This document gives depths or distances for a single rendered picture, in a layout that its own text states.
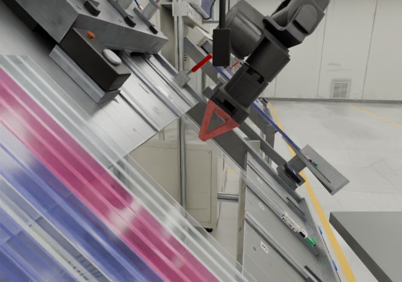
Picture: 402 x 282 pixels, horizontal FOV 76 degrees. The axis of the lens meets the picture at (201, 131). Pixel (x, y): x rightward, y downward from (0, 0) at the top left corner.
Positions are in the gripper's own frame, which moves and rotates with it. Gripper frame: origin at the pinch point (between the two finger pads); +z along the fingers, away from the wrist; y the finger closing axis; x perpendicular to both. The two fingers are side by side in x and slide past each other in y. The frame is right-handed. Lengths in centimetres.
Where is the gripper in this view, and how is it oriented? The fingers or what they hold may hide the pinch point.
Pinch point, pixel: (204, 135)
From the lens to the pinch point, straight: 48.4
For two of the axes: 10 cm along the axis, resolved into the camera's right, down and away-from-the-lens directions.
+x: 7.7, 6.4, 0.3
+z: -6.1, 7.3, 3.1
